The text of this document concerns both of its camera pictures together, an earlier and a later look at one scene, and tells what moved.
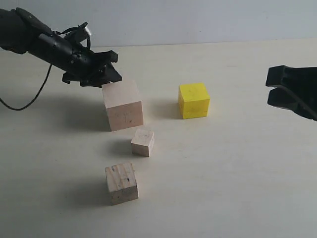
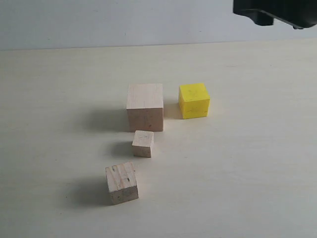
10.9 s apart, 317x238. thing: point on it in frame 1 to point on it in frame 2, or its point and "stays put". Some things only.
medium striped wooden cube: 121,183 stays put
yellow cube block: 194,100 stays put
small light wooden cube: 142,142 stays put
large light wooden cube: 124,106 to 144,106
